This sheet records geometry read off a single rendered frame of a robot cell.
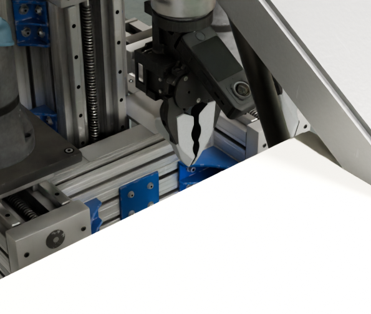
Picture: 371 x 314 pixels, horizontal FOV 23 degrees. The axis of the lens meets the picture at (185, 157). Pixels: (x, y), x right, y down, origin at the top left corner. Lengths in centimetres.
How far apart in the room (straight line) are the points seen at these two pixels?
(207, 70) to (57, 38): 61
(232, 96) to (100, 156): 65
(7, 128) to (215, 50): 51
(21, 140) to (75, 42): 22
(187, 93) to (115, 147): 61
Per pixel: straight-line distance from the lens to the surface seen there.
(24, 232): 141
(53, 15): 159
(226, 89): 103
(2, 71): 142
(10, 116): 147
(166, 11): 103
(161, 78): 108
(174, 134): 110
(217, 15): 167
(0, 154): 147
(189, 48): 105
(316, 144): 58
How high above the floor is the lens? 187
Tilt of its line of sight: 34 degrees down
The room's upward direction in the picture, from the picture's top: straight up
